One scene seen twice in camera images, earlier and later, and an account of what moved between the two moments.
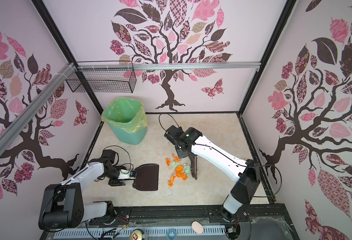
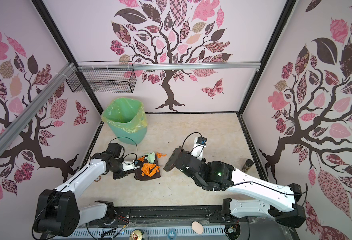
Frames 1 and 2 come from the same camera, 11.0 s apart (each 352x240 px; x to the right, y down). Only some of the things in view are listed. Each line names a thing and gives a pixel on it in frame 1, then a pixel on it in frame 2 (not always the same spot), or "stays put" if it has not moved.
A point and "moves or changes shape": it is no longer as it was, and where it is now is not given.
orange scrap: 179,169 to 145,168
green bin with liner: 128,117 stays put
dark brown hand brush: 193,165 moves or changes shape
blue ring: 171,234 stays put
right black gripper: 180,155 to 185,153
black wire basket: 103,76 stays put
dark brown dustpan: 147,177 moves or changes shape
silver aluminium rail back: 167,65 stays put
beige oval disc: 197,227 stays put
